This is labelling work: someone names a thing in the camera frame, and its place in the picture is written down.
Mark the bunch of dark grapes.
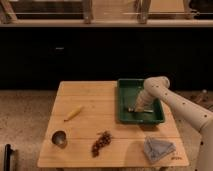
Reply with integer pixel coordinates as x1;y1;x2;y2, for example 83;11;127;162
91;131;112;157

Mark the yellow banana toy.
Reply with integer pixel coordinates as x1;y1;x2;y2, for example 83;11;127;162
64;105;83;122

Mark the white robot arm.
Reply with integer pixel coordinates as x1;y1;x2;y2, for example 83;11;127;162
134;76;213;171

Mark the green plastic tray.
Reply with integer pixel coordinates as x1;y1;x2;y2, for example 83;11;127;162
117;79;165;125

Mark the wooden shelf rail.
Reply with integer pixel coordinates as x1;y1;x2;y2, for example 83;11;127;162
0;0;213;29

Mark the folded blue-grey cloth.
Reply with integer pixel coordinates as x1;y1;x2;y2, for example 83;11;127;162
144;137;176;164

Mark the wooden folding table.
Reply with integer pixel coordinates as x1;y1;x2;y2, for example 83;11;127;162
38;81;189;168

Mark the black object on floor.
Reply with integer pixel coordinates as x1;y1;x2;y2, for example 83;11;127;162
3;144;15;171

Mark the silver metal fork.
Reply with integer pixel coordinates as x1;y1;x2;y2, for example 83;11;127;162
127;107;154;113

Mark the small metal cup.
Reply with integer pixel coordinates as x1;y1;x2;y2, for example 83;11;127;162
51;131;67;148

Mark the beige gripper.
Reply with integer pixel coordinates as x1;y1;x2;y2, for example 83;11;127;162
134;90;155;112

